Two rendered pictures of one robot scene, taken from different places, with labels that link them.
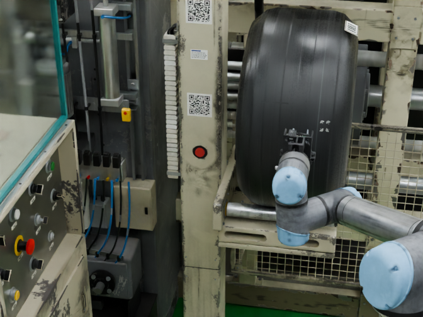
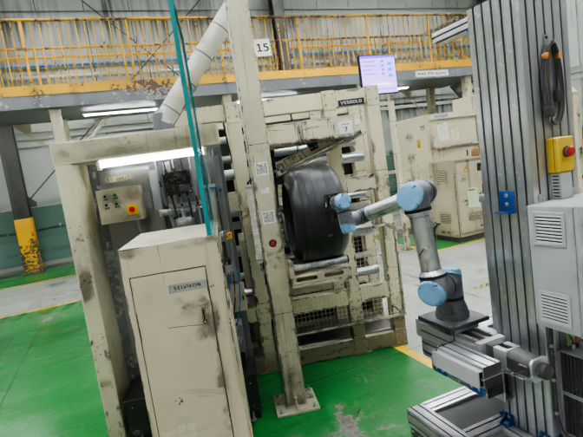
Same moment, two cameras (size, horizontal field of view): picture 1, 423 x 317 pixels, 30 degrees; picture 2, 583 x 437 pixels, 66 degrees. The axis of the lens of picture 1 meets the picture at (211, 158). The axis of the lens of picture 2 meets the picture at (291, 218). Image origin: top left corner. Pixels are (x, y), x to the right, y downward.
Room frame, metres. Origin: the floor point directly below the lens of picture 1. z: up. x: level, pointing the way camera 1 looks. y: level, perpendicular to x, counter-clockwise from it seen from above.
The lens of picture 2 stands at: (-0.45, 0.76, 1.50)
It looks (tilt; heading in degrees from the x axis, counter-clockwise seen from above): 7 degrees down; 341
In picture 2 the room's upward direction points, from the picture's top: 8 degrees counter-clockwise
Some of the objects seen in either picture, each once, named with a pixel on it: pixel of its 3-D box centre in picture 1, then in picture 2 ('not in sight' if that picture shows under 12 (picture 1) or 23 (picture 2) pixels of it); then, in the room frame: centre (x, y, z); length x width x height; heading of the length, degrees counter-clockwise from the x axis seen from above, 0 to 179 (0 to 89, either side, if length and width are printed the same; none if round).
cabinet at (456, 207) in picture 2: not in sight; (467, 197); (5.34, -4.11, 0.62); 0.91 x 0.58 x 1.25; 93
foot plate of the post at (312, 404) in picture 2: not in sight; (295, 400); (2.19, 0.02, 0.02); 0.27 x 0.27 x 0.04; 79
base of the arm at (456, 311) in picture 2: not in sight; (451, 305); (1.23, -0.51, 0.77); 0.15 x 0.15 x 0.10
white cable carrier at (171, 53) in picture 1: (174, 107); (255, 224); (2.18, 0.11, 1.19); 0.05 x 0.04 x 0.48; 169
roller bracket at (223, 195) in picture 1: (228, 185); (287, 264); (2.20, -0.06, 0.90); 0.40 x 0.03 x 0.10; 169
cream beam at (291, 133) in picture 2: not in sight; (307, 132); (2.43, -0.41, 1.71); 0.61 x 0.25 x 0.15; 79
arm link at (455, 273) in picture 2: not in sight; (448, 281); (1.23, -0.50, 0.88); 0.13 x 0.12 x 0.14; 119
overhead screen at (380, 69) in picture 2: not in sight; (377, 75); (5.31, -2.76, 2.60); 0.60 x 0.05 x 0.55; 93
